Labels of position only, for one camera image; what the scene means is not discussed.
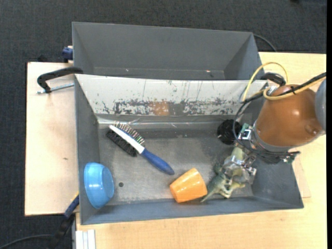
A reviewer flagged grey metal bin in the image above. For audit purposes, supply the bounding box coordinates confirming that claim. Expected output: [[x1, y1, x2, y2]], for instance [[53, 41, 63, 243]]
[[71, 21, 305, 226]]

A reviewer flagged blue bowl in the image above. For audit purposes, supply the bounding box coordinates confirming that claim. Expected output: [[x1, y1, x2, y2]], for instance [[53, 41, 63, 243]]
[[83, 162, 115, 209]]

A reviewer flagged blue and white brush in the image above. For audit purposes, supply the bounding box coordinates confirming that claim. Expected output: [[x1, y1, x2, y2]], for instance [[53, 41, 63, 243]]
[[105, 121, 175, 176]]

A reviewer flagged black cylinder on white bracket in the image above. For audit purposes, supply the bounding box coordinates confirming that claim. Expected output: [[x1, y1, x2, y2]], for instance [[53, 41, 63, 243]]
[[216, 118, 243, 146]]

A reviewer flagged orange cup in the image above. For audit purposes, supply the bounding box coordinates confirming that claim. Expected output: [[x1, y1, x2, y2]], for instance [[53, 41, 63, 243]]
[[169, 168, 208, 204]]

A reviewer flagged green toy dinosaur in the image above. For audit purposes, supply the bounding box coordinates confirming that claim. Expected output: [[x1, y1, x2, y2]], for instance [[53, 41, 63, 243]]
[[200, 164, 246, 203]]

